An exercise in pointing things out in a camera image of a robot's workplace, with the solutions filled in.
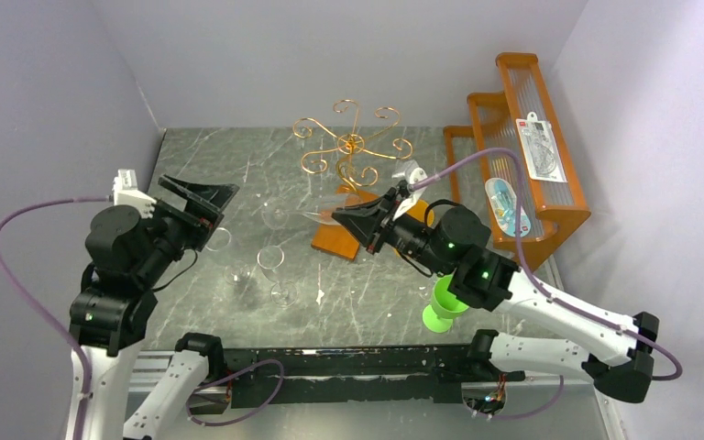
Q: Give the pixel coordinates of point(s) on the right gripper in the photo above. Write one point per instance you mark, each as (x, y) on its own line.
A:
(382, 224)

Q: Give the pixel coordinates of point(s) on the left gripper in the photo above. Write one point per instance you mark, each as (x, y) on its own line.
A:
(202, 223)

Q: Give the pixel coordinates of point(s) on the clear wine glass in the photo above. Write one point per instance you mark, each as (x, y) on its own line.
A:
(225, 247)
(271, 261)
(278, 212)

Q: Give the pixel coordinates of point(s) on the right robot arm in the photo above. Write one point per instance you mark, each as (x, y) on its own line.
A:
(606, 349)

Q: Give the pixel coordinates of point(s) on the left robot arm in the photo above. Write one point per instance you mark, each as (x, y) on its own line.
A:
(131, 244)

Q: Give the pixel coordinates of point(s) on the green plastic goblet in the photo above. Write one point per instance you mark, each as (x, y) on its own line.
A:
(444, 307)

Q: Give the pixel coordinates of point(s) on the blue packaged item on shelf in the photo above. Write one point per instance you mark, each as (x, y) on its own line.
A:
(502, 200)

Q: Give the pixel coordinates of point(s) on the orange wooden tiered shelf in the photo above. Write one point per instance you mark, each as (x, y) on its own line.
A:
(546, 213)

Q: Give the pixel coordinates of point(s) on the white packaged item on shelf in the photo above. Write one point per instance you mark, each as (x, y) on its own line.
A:
(539, 149)

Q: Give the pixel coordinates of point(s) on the gold wire wine glass rack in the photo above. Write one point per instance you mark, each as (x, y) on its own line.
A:
(348, 146)

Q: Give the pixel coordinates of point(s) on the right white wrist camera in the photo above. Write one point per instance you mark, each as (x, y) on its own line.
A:
(406, 174)

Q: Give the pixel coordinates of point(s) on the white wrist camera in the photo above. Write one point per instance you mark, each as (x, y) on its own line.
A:
(406, 174)
(125, 191)

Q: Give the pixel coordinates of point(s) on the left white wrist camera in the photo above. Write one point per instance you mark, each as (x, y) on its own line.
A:
(125, 191)

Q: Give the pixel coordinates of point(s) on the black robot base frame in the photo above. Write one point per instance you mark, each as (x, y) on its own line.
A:
(289, 375)

